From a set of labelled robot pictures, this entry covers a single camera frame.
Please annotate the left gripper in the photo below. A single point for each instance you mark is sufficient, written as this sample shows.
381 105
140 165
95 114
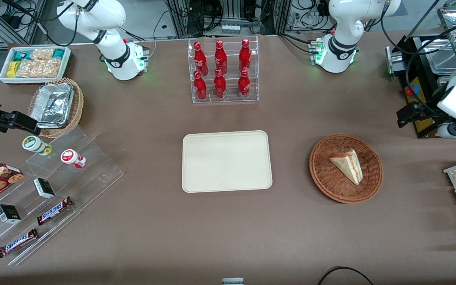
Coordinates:
421 110

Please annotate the triangular sandwich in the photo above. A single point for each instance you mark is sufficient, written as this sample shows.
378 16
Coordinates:
348 164

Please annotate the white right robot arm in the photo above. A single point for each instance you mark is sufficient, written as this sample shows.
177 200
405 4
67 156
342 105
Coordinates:
113 59

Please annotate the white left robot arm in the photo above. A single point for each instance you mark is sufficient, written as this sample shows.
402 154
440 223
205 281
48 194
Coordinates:
341 43

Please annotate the aluminium foil tray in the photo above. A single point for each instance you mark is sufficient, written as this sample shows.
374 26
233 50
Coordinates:
52 105

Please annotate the oval tan wicker basket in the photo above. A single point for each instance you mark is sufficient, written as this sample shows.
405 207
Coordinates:
78 107

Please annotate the round brown wicker basket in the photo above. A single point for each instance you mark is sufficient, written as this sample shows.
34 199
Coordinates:
333 180

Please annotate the beige rectangular tray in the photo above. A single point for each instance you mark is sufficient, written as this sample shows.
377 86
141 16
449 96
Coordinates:
227 161

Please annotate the green lid yoghurt cup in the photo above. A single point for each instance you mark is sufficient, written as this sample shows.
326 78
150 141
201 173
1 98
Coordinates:
34 143

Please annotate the black hot food display case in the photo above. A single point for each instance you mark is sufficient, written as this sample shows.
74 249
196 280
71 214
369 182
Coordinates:
414 89

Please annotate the yellow snack pack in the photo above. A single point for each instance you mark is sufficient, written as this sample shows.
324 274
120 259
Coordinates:
12 69

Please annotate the clear bag of crackers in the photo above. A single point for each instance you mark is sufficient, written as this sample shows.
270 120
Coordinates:
40 68

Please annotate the red lid yoghurt cup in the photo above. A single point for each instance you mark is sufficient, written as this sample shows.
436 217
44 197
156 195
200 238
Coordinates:
70 157

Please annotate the steel food pan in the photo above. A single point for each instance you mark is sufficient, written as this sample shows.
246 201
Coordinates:
441 57

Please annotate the teal snack pack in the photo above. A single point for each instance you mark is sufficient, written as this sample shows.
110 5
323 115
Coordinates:
22 55
58 54

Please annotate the small black carton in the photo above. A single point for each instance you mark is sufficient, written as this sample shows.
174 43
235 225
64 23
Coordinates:
8 213
44 188

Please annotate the white snack bin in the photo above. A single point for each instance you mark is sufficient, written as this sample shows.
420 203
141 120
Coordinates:
67 59

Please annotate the clear acrylic step display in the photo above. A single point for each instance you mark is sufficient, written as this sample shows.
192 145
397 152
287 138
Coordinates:
93 174

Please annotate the Snickers chocolate bar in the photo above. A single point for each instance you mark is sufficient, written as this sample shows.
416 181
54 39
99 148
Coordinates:
54 210
17 242

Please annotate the red cola bottle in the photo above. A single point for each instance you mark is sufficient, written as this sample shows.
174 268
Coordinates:
200 87
244 84
219 85
220 57
245 55
199 57

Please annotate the clear acrylic bottle rack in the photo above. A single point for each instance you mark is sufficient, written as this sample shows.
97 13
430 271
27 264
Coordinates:
223 97

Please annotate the grey connector block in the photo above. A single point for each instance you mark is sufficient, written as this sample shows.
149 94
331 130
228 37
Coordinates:
230 29

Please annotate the small grey device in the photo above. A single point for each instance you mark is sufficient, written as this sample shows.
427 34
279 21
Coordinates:
232 281

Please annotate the aluminium frame rack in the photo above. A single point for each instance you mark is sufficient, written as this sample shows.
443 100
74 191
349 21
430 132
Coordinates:
180 18

